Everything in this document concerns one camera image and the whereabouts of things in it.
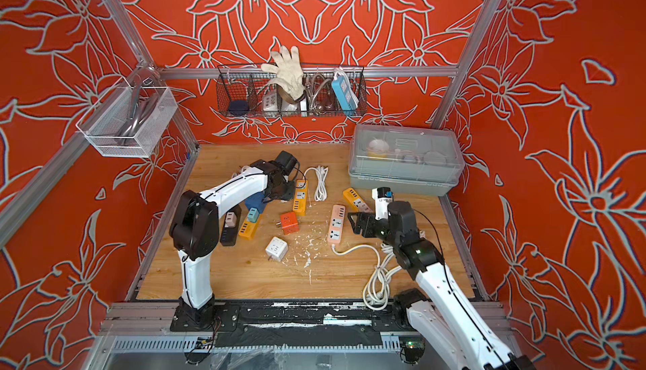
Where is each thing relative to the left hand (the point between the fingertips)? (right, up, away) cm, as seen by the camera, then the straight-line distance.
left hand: (287, 192), depth 94 cm
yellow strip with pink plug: (+27, -5, +1) cm, 27 cm away
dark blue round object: (-21, +34, +6) cm, 40 cm away
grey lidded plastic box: (+46, +13, 0) cm, 48 cm away
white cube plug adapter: (-2, -18, -13) cm, 22 cm away
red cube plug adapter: (+2, -10, -6) cm, 12 cm away
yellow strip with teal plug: (-14, -12, -4) cm, 19 cm away
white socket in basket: (-7, +34, 0) cm, 35 cm away
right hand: (+23, -5, -18) cm, 30 cm away
